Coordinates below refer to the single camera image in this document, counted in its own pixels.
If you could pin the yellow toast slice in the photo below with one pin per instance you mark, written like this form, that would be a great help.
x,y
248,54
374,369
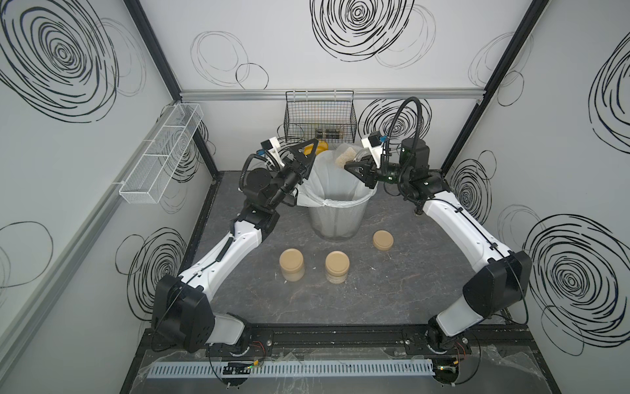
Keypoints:
x,y
322,147

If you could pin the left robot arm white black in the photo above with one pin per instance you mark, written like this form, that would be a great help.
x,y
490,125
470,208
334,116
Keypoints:
x,y
182,313

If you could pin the aluminium wall rail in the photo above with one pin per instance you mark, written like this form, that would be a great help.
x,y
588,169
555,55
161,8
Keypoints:
x,y
332,94

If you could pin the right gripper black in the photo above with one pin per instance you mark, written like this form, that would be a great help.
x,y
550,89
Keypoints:
x,y
367,169

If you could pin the white mesh wall shelf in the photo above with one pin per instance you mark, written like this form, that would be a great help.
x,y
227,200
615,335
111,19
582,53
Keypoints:
x,y
171,156

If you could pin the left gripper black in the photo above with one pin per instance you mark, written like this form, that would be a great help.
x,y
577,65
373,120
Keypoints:
x,y
296,170

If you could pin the rice jar tan lid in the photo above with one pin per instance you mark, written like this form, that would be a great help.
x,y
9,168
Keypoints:
x,y
292,265
337,267

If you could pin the white slotted cable duct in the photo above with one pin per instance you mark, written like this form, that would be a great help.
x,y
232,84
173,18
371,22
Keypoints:
x,y
289,369

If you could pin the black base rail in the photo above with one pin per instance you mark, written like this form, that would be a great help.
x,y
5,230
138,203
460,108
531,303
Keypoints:
x,y
250,340

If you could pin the metal mesh trash bin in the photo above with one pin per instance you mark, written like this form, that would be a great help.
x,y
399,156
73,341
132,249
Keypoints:
x,y
338,220

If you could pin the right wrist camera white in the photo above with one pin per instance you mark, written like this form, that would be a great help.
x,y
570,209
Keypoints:
x,y
375,144

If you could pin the dark bottle in basket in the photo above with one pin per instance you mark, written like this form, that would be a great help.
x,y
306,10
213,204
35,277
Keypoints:
x,y
329,134

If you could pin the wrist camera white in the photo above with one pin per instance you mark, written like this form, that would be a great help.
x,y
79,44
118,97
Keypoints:
x,y
271,147
375,144

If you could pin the glass rice jar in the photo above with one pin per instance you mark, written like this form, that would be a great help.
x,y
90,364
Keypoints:
x,y
345,153

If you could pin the black wire wall basket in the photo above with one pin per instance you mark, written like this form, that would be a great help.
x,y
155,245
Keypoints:
x,y
303,117

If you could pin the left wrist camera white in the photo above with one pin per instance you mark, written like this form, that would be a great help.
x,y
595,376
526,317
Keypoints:
x,y
271,147

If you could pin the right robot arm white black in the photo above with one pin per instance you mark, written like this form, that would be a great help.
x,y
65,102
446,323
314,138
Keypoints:
x,y
501,275

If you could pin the white plastic bin liner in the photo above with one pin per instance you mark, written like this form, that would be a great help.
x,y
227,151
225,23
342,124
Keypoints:
x,y
329,185

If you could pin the middle rice jar tan lid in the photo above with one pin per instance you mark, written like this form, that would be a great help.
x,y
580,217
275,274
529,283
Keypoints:
x,y
337,267

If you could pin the left rice jar tan lid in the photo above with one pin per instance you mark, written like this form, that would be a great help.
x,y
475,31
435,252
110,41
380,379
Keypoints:
x,y
292,265

